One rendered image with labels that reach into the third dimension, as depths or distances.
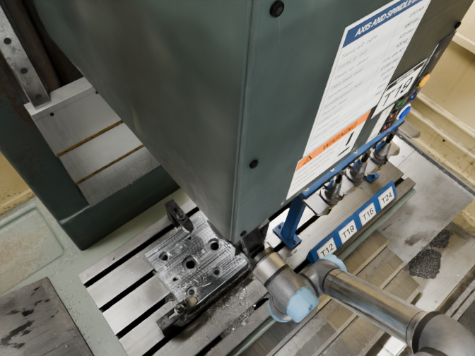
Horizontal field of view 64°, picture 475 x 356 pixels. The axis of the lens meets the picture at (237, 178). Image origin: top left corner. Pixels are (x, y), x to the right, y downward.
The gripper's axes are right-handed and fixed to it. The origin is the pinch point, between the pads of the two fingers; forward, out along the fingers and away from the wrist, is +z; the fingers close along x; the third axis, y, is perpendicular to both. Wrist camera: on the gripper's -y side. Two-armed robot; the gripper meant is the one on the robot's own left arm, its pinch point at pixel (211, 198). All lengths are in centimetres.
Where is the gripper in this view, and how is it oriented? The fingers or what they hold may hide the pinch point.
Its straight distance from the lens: 95.8
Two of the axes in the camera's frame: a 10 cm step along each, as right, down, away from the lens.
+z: -6.4, -6.7, 3.8
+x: 7.6, -5.2, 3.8
